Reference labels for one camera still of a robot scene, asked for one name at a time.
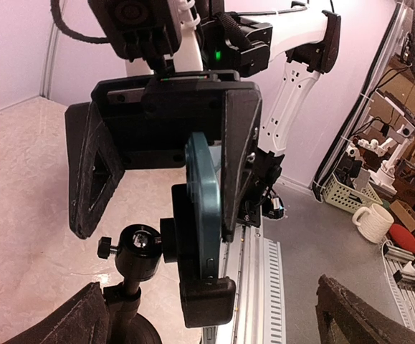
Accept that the red ball in background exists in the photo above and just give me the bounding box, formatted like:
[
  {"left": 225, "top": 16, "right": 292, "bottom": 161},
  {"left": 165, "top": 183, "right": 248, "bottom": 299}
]
[{"left": 388, "top": 224, "right": 415, "bottom": 254}]

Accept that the right aluminium frame post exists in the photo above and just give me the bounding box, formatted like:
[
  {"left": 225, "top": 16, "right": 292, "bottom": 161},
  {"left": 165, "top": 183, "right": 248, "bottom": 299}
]
[{"left": 39, "top": 24, "right": 59, "bottom": 99}]

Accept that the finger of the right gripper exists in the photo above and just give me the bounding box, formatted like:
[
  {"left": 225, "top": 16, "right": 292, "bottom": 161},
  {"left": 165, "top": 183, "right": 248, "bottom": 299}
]
[
  {"left": 221, "top": 87, "right": 262, "bottom": 242},
  {"left": 65, "top": 102, "right": 124, "bottom": 239}
]

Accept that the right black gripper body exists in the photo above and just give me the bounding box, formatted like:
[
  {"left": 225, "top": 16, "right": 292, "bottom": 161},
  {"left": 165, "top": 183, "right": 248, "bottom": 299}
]
[{"left": 91, "top": 70, "right": 259, "bottom": 170}]

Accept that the perforated plastic basket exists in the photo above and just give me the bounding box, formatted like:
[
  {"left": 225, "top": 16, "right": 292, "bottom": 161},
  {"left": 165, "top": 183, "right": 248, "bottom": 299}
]
[{"left": 322, "top": 173, "right": 383, "bottom": 214}]

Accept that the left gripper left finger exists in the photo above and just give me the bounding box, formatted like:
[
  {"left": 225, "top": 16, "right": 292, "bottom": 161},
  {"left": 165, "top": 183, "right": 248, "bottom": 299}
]
[{"left": 7, "top": 282, "right": 109, "bottom": 343}]

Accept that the white ribbed mug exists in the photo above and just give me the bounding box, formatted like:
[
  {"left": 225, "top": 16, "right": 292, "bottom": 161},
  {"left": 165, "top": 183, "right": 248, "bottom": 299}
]
[{"left": 351, "top": 204, "right": 394, "bottom": 244}]

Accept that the small white background robot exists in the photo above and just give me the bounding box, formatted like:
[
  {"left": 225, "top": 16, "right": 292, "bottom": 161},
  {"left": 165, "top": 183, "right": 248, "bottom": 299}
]
[{"left": 345, "top": 124, "right": 415, "bottom": 195}]

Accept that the aluminium front rail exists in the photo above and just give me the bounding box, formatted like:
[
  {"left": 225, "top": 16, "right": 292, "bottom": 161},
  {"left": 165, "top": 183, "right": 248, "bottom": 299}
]
[{"left": 200, "top": 224, "right": 286, "bottom": 343}]

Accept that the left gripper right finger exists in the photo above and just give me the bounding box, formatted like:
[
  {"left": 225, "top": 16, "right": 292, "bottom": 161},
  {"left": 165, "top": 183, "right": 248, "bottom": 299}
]
[{"left": 315, "top": 275, "right": 415, "bottom": 343}]

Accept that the teal phone diagonal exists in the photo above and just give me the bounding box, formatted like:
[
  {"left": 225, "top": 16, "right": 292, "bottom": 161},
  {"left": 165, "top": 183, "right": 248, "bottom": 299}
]
[{"left": 185, "top": 132, "right": 221, "bottom": 279}]

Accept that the black clamp phone stand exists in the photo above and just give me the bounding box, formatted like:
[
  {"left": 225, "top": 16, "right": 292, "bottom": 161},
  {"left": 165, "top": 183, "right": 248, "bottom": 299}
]
[{"left": 97, "top": 184, "right": 236, "bottom": 343}]

